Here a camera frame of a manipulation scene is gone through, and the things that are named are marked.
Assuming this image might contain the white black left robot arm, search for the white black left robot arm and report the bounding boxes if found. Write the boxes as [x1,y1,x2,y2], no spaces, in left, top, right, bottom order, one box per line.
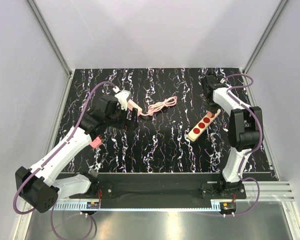
[15,90,138,213]

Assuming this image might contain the pink square socket adapter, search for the pink square socket adapter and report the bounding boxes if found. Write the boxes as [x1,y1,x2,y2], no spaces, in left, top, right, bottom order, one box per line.
[89,137,102,149]

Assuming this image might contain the pink cable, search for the pink cable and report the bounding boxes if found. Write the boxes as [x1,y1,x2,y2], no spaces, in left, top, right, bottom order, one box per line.
[139,96,178,118]

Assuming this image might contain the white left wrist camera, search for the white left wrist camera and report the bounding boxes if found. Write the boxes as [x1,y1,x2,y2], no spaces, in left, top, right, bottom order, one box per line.
[113,86,132,111]

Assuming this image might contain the beige red power strip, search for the beige red power strip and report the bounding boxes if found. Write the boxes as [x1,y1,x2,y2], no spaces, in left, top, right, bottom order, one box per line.
[187,109,221,142]

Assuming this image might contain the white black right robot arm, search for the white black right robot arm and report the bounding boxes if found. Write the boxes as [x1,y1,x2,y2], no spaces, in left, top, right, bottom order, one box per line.
[201,73,264,199]

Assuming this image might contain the pink power strip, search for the pink power strip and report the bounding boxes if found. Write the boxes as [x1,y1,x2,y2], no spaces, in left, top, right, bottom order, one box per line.
[127,99,143,116]

